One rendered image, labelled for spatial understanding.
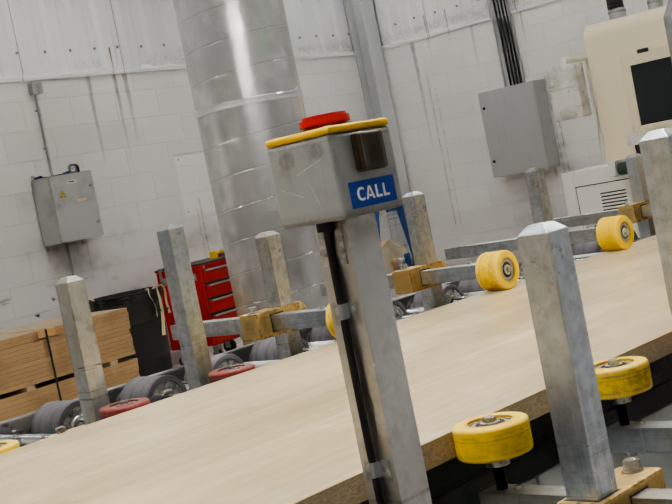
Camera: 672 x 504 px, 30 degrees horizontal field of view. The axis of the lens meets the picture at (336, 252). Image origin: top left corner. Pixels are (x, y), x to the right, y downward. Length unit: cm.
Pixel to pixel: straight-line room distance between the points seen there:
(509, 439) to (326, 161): 46
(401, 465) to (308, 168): 24
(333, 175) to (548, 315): 32
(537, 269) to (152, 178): 931
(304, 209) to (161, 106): 968
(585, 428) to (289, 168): 40
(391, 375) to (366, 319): 5
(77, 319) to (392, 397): 119
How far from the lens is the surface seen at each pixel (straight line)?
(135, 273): 1017
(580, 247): 403
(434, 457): 131
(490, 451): 128
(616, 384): 148
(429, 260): 273
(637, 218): 344
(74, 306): 210
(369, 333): 96
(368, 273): 96
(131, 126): 1037
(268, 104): 540
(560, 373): 118
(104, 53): 1036
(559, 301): 116
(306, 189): 95
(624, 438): 152
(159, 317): 914
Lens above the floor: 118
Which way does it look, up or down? 3 degrees down
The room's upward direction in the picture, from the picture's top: 11 degrees counter-clockwise
